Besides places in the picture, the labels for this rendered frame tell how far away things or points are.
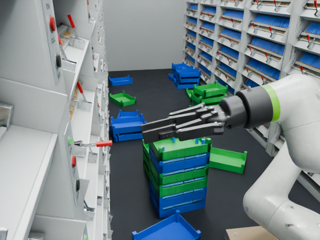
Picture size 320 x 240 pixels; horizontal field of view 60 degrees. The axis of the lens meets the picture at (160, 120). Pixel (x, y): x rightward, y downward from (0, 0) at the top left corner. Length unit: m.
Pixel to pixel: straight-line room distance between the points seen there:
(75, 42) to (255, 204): 0.78
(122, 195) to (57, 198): 1.50
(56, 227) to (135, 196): 1.46
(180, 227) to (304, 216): 0.83
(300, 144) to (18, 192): 0.58
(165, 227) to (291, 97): 1.18
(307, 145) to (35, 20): 0.58
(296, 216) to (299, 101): 0.44
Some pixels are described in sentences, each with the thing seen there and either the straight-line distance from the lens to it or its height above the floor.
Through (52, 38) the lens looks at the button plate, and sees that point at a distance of 0.36.
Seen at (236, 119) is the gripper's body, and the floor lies 0.95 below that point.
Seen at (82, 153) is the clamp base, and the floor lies 0.88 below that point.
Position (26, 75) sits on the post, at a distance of 0.33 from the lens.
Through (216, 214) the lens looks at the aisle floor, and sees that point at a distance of 1.78.
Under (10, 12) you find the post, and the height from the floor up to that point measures 1.20.
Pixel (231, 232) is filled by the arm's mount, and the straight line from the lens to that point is 1.24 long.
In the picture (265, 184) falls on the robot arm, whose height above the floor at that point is 0.60.
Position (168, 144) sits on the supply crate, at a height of 0.40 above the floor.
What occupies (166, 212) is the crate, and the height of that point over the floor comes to 0.03.
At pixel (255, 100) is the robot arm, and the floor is 0.99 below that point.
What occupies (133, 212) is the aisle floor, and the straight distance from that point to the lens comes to 1.77.
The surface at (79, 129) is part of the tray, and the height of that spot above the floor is 0.88.
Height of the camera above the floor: 1.21
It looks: 25 degrees down
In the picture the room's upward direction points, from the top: straight up
